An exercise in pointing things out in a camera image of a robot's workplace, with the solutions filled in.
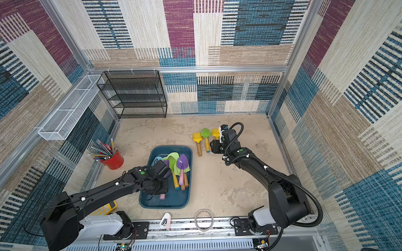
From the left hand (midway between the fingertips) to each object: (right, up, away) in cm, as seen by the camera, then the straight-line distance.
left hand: (168, 189), depth 81 cm
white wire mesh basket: (-46, +32, -11) cm, 57 cm away
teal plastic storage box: (+3, -5, +1) cm, 6 cm away
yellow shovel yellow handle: (+27, +29, +26) cm, 47 cm away
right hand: (+25, +22, +7) cm, 34 cm away
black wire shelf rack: (-28, +55, +27) cm, 68 cm away
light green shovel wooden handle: (0, +14, +14) cm, 20 cm away
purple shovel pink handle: (+6, +11, +12) cm, 17 cm away
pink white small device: (+1, -13, -6) cm, 14 cm away
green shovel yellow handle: (+20, +29, +26) cm, 44 cm away
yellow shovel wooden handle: (+14, +25, +24) cm, 38 cm away
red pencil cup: (-34, +11, +14) cm, 39 cm away
